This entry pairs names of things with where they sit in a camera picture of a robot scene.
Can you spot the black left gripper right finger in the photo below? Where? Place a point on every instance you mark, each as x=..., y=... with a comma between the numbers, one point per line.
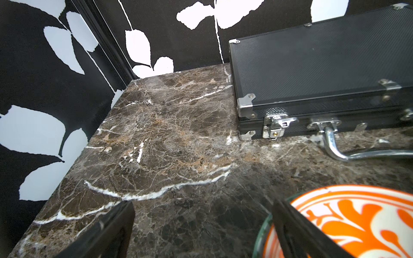
x=300, y=238

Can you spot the orange leaf pattern bowl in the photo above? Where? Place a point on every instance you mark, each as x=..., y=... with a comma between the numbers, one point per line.
x=367, y=221

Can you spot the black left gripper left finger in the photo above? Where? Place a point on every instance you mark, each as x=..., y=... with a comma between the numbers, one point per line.
x=109, y=237

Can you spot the black carrying case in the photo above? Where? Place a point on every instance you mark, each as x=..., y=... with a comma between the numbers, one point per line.
x=345, y=74

